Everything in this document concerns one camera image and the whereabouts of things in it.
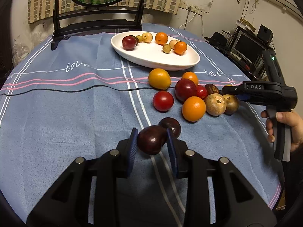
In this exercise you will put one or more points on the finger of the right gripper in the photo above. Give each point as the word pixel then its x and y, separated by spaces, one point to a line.
pixel 235 90
pixel 243 97

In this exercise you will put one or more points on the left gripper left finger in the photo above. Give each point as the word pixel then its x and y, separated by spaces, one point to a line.
pixel 86 193

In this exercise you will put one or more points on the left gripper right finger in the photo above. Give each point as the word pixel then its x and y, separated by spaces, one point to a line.
pixel 217 193

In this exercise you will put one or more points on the dark purple oblong plum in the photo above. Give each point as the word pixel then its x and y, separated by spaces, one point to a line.
pixel 211 89

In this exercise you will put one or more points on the small orange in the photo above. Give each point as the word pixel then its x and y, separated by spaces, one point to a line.
pixel 180 48
pixel 191 76
pixel 161 38

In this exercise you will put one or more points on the beige round fruit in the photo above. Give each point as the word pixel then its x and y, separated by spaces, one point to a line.
pixel 172 43

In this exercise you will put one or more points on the olive round fruit front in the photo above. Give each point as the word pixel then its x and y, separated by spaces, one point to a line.
pixel 166 48

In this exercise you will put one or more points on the small beige longan fruit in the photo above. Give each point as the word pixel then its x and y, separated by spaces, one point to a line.
pixel 147 37

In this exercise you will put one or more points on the small olive longan fruit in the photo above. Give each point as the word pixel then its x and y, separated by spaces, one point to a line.
pixel 140 38

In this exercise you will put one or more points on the person's right hand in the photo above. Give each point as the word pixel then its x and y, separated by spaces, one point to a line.
pixel 293 120

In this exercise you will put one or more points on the large tan passion fruit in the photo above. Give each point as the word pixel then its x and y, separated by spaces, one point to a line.
pixel 215 104

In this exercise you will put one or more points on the small red cherry tomato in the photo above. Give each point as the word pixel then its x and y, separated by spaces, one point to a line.
pixel 202 92

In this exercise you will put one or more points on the black metal shelf rack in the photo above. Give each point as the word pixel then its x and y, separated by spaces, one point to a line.
pixel 257 70

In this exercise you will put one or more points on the computer monitor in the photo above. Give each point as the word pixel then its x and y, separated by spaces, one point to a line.
pixel 247 48

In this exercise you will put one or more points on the large orange centre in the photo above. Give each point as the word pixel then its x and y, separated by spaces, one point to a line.
pixel 193 109

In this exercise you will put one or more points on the small orange behind plum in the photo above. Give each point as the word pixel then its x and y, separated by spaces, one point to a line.
pixel 191 76

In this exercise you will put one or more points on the black hat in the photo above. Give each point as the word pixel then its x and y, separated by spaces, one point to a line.
pixel 217 39

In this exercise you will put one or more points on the black speaker box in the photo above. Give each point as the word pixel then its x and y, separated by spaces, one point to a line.
pixel 265 34

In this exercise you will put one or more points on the large yellow-orange citrus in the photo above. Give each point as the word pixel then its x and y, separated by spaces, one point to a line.
pixel 159 79

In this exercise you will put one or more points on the white oval plate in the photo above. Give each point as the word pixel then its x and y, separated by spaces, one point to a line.
pixel 151 55

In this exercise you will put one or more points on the blue striped tablecloth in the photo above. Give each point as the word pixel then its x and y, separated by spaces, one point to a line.
pixel 82 98

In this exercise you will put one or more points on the round goldfish screen stand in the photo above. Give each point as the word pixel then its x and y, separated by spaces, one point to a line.
pixel 99 25

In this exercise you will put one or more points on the beige checked curtain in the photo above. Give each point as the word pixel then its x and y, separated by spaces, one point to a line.
pixel 47 2

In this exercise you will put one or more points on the wall power strip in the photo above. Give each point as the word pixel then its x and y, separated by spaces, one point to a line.
pixel 199 10

